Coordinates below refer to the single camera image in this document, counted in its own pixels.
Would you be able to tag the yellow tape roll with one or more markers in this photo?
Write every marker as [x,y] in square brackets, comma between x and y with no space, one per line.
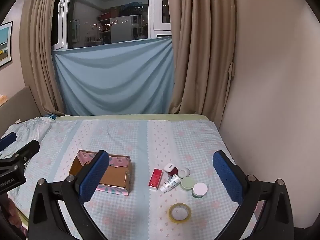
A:
[171,216]

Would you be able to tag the grey padded headboard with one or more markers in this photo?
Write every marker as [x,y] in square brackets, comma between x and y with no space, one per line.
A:
[17,105]

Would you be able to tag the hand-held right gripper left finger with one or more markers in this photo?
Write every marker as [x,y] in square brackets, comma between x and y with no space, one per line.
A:
[93,177]

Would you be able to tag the wooden board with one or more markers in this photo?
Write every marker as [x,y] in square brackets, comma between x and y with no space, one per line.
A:
[2,100]

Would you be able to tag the beige curtain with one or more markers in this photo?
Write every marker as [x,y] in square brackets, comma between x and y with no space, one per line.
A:
[200,55]
[37,55]

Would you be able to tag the light blue hanging cloth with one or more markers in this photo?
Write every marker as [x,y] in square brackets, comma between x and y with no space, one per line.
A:
[112,80]

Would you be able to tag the small blue cloth item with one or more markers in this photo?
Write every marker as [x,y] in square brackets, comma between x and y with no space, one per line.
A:
[51,116]

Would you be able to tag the light green mattress cover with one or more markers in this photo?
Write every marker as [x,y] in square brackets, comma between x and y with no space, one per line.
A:
[150,117]

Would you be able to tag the pale green jar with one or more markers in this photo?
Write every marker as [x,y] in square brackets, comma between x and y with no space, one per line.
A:
[187,183]

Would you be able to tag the person's left hand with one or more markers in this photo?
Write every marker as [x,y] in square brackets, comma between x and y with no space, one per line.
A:
[12,212]

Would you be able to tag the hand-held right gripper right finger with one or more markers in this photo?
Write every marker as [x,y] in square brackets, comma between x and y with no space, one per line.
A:
[228,177]

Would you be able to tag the small clear white-lid jar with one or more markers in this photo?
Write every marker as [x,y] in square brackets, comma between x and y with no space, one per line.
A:
[184,172]

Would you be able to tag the white framed window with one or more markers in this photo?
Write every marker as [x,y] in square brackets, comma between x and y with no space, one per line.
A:
[155,10]

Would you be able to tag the small white bottle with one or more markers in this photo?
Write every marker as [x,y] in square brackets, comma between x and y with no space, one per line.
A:
[169,167]

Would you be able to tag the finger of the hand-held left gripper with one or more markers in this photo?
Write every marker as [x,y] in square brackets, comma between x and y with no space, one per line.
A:
[26,151]
[7,140]

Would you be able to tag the small red carton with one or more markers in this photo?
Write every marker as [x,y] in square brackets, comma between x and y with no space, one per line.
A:
[155,178]

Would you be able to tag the cardboard box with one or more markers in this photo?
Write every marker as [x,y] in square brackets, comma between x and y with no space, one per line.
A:
[115,175]

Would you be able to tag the crumpled white blanket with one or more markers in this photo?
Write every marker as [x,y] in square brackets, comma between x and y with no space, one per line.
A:
[25,130]

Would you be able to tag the white plastic bottle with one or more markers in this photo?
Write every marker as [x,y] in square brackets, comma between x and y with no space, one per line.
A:
[171,183]

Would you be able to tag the checked floral bed sheet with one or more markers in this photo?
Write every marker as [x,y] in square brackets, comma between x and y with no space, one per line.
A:
[125,135]

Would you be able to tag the framed wall picture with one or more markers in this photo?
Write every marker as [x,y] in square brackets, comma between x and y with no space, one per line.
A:
[5,42]

